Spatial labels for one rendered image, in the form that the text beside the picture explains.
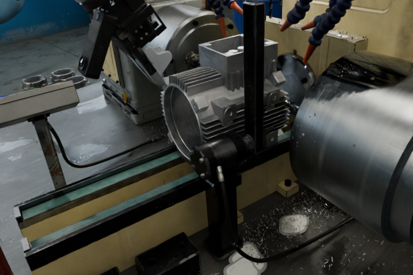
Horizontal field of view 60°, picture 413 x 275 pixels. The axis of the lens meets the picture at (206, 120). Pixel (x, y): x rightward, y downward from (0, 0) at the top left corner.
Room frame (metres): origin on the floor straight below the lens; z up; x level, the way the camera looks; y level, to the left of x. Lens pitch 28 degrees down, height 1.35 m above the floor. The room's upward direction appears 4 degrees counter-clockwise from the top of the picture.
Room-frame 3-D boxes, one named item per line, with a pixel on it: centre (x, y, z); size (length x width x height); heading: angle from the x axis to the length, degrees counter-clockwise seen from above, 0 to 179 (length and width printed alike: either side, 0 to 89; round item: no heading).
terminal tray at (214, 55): (0.69, -0.07, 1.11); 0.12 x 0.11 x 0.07; 120
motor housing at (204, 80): (0.67, -0.04, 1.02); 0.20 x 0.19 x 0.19; 120
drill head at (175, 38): (1.02, 0.06, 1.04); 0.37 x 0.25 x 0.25; 31
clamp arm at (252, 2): (0.54, -0.08, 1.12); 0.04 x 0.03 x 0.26; 121
